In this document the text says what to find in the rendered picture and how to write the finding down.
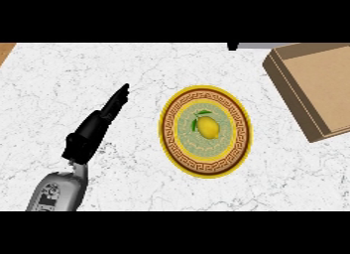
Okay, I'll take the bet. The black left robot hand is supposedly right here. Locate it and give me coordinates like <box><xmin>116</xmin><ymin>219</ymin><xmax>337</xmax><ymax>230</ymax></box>
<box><xmin>61</xmin><ymin>82</ymin><xmax>130</xmax><ymax>166</ymax></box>

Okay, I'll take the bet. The brown cardboard box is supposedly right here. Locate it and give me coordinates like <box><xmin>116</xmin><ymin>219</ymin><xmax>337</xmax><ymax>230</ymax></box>
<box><xmin>262</xmin><ymin>43</ymin><xmax>350</xmax><ymax>144</ymax></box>

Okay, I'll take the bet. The yellow patterned round plate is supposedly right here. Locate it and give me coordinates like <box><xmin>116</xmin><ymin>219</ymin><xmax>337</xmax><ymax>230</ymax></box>
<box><xmin>157</xmin><ymin>84</ymin><xmax>254</xmax><ymax>180</ymax></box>

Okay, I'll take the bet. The black and grey appliance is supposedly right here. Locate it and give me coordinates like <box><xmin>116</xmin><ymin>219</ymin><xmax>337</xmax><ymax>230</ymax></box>
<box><xmin>226</xmin><ymin>43</ymin><xmax>300</xmax><ymax>52</ymax></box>

